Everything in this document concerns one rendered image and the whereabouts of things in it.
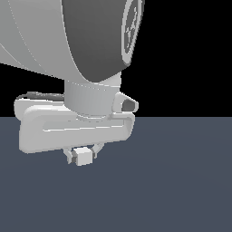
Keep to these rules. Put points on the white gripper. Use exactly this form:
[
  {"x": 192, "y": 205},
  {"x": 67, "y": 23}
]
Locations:
[{"x": 72, "y": 133}]

